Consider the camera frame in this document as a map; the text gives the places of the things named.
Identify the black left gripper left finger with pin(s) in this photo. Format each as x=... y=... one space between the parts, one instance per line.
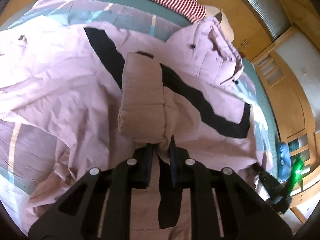
x=98 y=205

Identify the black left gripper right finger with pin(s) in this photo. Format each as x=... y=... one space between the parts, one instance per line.
x=223 y=206

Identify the blue plush toy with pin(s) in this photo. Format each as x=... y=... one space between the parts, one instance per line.
x=284 y=161

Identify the wooden headboard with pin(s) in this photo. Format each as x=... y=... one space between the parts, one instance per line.
x=293 y=115

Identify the patchwork pink duvet cover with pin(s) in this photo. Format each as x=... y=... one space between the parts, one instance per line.
x=120 y=15

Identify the green bed sheet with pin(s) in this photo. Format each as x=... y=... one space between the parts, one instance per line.
x=42 y=32

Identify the wooden wardrobe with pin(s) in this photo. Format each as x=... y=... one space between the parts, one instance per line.
x=255 y=23

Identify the striped plush doll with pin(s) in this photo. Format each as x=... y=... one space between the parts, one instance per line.
x=193 y=11

